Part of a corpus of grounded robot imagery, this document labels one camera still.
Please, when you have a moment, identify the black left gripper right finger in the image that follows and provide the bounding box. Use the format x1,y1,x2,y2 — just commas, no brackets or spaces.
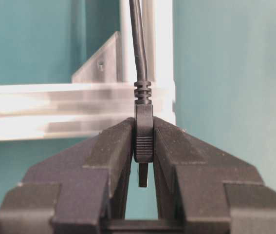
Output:
154,118,276,234

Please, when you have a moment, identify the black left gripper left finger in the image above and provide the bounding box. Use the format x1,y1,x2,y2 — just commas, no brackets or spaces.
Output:
0,118,134,234

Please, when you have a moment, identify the aluminium extrusion frame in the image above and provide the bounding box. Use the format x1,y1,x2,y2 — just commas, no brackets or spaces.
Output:
0,0,176,141

